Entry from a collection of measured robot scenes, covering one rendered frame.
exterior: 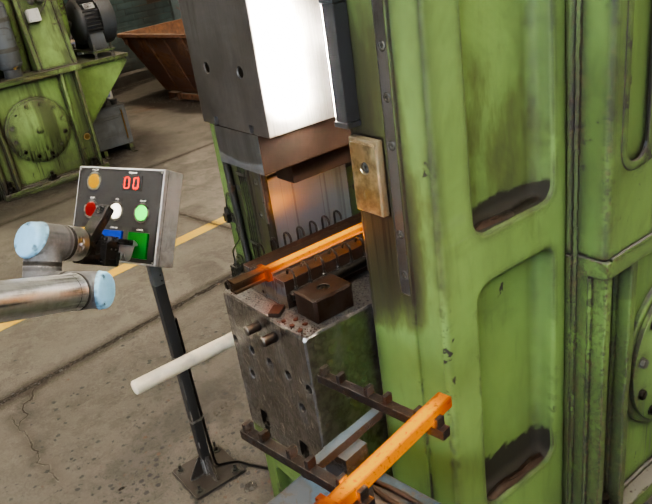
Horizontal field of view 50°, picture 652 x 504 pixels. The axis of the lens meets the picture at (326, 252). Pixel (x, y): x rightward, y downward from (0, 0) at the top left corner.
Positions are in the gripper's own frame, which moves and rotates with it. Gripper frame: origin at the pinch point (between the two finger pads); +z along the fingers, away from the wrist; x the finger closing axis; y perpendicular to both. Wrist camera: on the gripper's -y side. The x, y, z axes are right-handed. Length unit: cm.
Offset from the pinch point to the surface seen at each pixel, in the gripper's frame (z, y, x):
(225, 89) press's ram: -23, -37, 44
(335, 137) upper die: -2, -30, 62
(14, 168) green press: 243, -51, -364
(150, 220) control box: 2.0, -6.7, 3.5
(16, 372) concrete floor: 85, 69, -144
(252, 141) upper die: -21, -26, 51
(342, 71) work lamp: -28, -39, 76
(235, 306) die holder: 3.0, 14.1, 35.2
